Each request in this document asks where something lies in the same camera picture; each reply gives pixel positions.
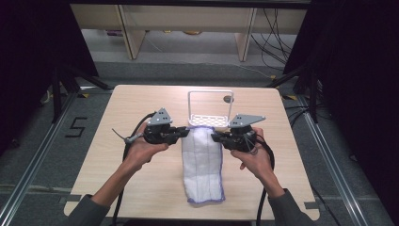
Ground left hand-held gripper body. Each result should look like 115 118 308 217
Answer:
144 107 179 146

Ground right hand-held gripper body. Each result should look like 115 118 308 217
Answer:
227 113 267 154

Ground white wire-frame rack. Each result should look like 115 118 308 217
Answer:
187 89 235 130

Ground white cloth with purple edge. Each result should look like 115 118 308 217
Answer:
181 125 226 204

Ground person's left hand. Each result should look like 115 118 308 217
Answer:
122 121 170 172

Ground person's right hand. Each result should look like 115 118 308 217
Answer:
230 126 278 190

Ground black metal stand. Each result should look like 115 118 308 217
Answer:
266 64 322 124
51 62 113 124

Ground black curtain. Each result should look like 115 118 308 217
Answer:
0 0 99 158
283 0 399 218

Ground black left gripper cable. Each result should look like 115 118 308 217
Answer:
111 111 158 226

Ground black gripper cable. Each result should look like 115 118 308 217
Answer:
254 137 277 226
111 111 158 226

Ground thin white floor cable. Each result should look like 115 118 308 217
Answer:
231 62 275 79

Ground black cables beside stand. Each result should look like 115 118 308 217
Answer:
283 105 315 127

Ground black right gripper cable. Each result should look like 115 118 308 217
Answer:
254 137 277 226

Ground bundle of black floor cables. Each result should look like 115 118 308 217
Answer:
249 8 299 72

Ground light wooden desk frame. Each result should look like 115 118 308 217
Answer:
69 3 309 62

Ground aluminium floor rail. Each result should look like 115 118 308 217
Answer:
0 92 78 226
295 93 369 226

